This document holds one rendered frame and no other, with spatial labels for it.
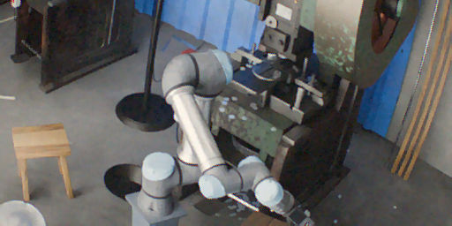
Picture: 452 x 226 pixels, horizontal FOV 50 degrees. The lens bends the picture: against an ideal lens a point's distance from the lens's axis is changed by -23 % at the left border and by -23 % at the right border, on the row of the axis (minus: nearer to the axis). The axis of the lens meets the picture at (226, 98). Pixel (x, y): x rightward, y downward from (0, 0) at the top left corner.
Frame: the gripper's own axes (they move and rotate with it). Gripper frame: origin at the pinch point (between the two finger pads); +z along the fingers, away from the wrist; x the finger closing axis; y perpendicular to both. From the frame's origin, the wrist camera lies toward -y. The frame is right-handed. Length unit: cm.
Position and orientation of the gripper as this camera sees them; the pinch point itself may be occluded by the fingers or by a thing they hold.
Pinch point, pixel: (305, 220)
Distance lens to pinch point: 205.4
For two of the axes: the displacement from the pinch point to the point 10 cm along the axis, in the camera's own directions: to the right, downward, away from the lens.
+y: -5.9, -5.1, 6.2
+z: 4.4, 4.4, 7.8
